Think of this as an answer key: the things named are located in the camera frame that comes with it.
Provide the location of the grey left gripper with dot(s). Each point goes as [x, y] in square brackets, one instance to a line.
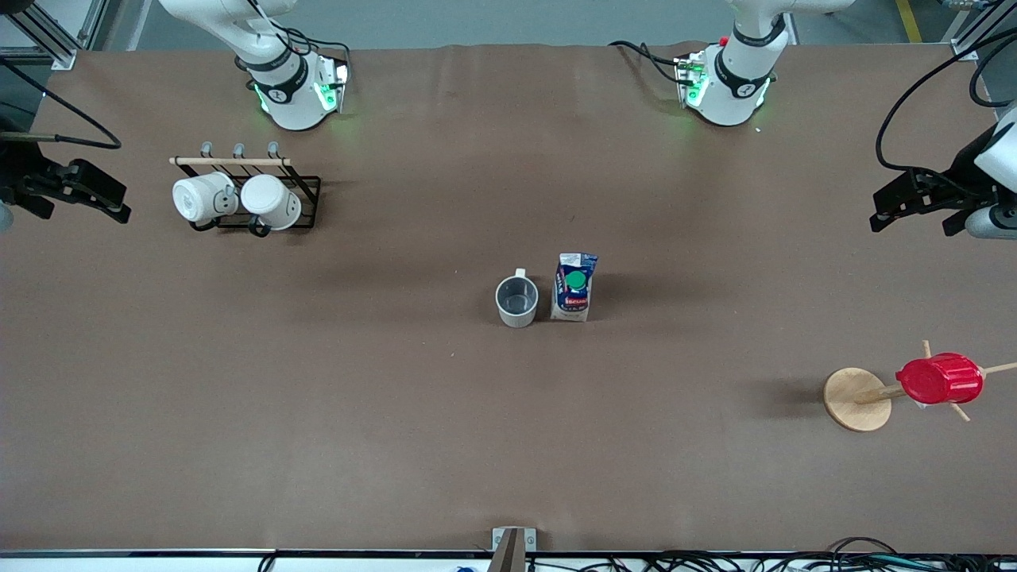
[960, 182]

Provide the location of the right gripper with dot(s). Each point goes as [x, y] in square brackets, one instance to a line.
[21, 177]

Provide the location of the blue milk carton green cap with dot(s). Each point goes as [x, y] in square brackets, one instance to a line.
[574, 306]

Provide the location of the grey mug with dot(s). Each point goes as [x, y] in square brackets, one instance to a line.
[516, 316]

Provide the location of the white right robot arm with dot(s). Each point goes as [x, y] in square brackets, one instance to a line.
[294, 103]

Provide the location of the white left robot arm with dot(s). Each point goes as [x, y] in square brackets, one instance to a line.
[735, 87]

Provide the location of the red plastic cup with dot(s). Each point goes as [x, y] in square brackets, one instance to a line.
[941, 380]

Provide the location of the white mug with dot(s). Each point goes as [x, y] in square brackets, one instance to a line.
[270, 199]
[199, 199]

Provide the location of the wooden mug tree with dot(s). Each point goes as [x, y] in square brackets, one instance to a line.
[854, 401]

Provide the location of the aluminium frame profile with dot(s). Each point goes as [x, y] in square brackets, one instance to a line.
[59, 56]
[965, 52]

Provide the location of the metal base connector bracket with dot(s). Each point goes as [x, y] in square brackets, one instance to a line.
[334, 83]

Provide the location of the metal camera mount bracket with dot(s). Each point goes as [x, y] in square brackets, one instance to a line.
[512, 548]

